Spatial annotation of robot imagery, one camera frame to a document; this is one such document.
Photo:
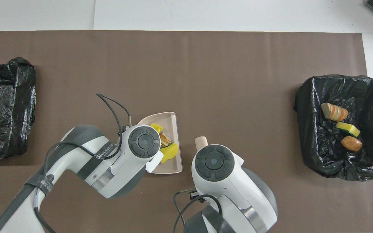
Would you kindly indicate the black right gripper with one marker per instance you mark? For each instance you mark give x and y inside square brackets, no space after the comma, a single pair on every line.
[196,195]

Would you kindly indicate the yellow sponge block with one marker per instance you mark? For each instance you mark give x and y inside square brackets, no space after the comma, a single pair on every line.
[170,152]

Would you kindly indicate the orange crusty bread piece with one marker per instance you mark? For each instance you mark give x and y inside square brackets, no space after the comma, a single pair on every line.
[165,139]

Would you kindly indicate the pink plastic dustpan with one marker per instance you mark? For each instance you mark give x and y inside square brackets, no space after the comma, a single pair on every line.
[174,134]

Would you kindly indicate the brown bread roll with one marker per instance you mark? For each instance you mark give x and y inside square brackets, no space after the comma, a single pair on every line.
[351,144]

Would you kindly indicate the thin green yellow sponge scrap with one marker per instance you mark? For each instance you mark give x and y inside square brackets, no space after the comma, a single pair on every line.
[348,128]

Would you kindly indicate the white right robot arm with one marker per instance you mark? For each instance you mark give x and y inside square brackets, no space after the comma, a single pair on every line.
[225,181]

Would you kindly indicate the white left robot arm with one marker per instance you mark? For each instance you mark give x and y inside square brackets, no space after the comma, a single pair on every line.
[76,158]

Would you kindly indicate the black bag lined bin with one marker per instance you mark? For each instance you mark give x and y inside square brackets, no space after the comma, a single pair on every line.
[312,145]
[8,97]

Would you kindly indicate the brown paper table mat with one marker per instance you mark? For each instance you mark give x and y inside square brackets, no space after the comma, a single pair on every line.
[238,81]

